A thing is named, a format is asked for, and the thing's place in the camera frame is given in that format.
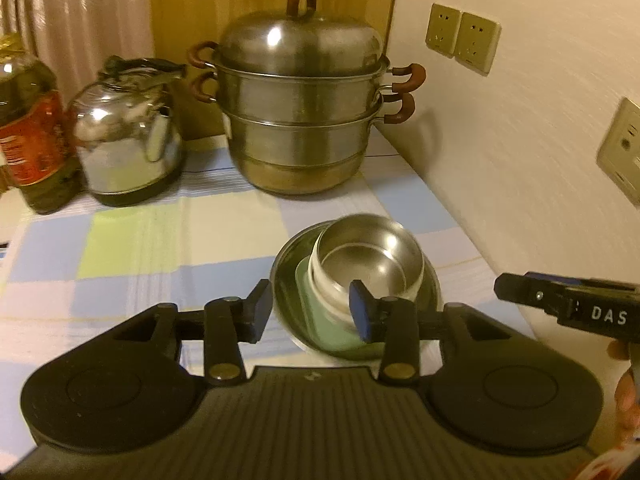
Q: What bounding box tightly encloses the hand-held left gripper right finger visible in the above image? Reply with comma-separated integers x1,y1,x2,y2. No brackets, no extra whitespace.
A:
348,279,507,389

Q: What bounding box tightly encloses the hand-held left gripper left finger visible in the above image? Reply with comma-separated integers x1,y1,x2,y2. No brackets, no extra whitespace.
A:
107,279,274,387

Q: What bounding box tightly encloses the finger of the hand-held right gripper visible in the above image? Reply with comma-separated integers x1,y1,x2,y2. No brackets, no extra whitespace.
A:
524,271,640,293
493,273,572,322

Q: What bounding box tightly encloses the large shallow steel plate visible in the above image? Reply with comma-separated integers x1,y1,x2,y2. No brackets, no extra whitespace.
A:
269,220,444,362

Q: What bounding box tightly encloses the stainless steel bowl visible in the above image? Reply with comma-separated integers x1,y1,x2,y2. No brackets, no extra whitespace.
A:
314,213,425,298

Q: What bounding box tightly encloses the person's right hand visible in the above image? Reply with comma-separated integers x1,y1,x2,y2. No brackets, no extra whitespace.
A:
606,337,640,437

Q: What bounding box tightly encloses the checkered tablecloth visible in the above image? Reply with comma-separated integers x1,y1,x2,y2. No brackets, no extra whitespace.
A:
0,132,532,457

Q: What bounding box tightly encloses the stainless steel steamer pot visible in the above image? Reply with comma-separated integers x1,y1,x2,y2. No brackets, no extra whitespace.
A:
187,0,427,196

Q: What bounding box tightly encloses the stainless steel kettle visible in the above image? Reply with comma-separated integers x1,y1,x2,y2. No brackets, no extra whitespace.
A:
64,55,187,209

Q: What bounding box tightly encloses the cooking oil bottle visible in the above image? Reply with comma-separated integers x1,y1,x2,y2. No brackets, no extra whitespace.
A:
0,32,84,215

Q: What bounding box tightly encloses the beige curtain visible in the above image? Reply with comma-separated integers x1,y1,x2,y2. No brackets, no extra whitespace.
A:
0,0,154,107

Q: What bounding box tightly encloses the beige wall socket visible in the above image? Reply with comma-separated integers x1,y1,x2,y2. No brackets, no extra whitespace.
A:
595,97,640,194
453,11,503,77
425,2,462,57

